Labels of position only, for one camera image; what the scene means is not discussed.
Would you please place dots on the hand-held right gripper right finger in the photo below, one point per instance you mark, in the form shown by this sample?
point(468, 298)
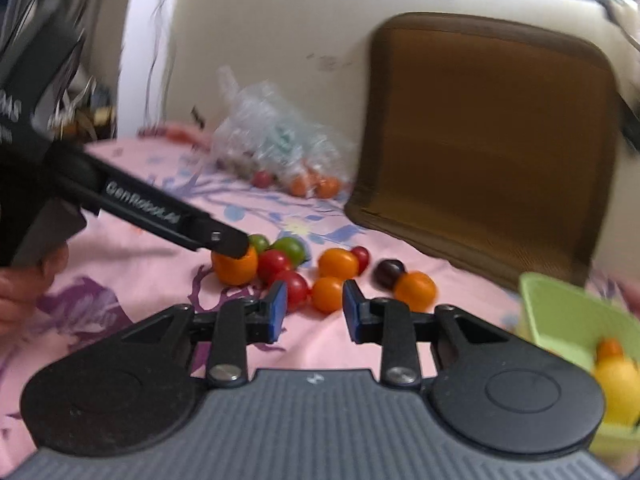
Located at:
point(351, 310)

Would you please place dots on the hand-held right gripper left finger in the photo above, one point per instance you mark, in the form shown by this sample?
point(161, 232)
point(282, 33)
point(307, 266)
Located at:
point(279, 306)

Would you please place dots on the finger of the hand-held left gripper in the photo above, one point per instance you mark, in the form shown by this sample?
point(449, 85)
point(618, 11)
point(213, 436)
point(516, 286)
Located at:
point(227, 245)

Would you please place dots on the dark purple cherry tomato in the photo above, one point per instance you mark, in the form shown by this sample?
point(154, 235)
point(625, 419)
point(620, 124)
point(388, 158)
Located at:
point(387, 273)

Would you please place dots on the green plastic bowl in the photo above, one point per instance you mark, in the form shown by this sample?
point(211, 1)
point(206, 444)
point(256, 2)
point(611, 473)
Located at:
point(555, 310)

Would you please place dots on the person's left hand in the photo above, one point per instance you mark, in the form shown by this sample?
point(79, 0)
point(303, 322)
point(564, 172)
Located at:
point(20, 290)

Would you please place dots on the small green cherry tomato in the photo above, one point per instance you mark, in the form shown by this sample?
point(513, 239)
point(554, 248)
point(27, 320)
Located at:
point(260, 244)

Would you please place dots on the pink printed blanket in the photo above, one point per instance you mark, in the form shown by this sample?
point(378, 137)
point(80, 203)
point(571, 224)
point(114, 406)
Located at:
point(125, 270)

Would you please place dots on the clear plastic bag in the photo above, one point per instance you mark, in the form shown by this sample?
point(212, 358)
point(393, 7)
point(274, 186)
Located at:
point(270, 125)

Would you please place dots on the small black tape piece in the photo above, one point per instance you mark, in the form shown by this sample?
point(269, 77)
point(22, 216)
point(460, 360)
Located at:
point(198, 116)

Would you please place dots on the brown seat cushion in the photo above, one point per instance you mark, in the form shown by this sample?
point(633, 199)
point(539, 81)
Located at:
point(480, 135)

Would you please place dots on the yellow lemon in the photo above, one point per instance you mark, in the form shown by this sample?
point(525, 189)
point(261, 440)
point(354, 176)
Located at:
point(620, 390)

